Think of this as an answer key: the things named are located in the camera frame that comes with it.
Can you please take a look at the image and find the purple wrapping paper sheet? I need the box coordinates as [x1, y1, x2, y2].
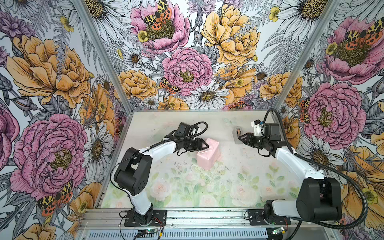
[197, 138, 221, 171]

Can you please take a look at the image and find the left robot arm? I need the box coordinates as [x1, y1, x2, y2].
[112, 137, 209, 226]

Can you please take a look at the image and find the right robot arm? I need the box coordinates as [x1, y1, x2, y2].
[238, 133, 342, 223]

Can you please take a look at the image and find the grey tape dispenser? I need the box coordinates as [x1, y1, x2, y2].
[233, 127, 243, 145]

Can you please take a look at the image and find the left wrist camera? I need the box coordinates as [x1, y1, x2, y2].
[174, 123, 194, 138]

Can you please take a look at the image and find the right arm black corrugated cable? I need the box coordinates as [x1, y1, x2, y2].
[263, 107, 369, 240]

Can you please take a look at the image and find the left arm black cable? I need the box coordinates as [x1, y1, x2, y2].
[109, 121, 209, 199]

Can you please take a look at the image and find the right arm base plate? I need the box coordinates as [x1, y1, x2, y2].
[245, 209, 291, 226]

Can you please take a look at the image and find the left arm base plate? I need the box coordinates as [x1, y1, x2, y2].
[124, 209, 168, 227]

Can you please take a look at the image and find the white slotted cable duct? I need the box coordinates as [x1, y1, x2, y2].
[83, 228, 269, 240]

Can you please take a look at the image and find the aluminium front rail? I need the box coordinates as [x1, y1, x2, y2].
[77, 207, 337, 230]

